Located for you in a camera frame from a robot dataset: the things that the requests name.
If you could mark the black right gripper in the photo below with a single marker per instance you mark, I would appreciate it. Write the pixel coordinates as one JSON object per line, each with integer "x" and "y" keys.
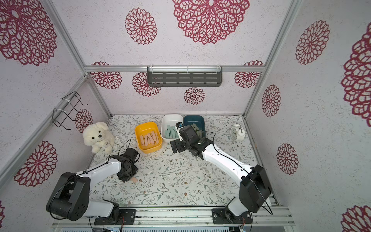
{"x": 178, "y": 145}

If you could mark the teal plastic storage box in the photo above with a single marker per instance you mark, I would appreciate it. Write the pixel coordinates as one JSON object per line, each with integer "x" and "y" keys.
{"x": 196, "y": 119}

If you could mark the white twin-bell alarm clock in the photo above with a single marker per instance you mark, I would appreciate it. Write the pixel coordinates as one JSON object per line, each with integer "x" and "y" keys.
{"x": 237, "y": 132}

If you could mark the white plastic storage box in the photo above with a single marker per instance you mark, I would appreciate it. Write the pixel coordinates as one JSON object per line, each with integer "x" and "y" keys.
{"x": 170, "y": 120}

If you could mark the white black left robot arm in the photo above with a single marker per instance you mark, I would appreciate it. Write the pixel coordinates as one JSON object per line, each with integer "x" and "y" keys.
{"x": 70, "y": 198}

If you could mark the yellow plastic storage box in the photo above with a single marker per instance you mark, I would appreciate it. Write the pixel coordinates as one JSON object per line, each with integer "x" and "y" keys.
{"x": 144, "y": 129}

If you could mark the white plush dog toy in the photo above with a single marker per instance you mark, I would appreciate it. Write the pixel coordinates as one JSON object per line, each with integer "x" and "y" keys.
{"x": 99, "y": 138}

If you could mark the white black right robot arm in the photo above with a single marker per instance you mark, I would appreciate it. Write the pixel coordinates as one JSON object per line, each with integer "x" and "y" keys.
{"x": 253, "y": 182}

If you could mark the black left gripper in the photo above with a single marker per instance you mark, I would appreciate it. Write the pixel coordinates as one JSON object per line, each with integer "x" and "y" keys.
{"x": 124, "y": 179}

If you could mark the black wire wall rack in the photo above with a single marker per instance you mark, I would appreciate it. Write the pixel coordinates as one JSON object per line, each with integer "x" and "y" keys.
{"x": 69, "y": 104}

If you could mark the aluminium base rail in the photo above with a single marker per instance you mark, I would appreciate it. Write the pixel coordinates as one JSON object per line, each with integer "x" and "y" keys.
{"x": 191, "y": 216}

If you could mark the grey wall shelf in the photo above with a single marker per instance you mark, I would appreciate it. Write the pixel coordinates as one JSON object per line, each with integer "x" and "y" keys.
{"x": 184, "y": 77}

